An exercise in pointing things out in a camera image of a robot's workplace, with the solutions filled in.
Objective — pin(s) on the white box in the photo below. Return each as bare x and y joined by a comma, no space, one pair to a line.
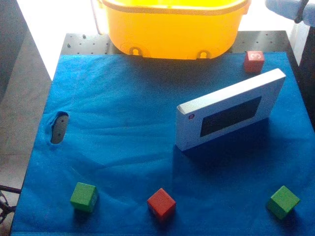
229,108

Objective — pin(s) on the yellow plastic basket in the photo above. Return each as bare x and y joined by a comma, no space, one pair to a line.
172,32

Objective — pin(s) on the green cube block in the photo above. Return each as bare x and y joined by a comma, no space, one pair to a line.
283,201
83,196

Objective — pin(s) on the red cube block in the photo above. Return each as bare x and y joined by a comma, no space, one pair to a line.
161,204

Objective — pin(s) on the blue cloth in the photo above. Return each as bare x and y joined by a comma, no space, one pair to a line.
123,147

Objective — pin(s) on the red cube with number three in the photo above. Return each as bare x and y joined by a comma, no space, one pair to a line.
254,62

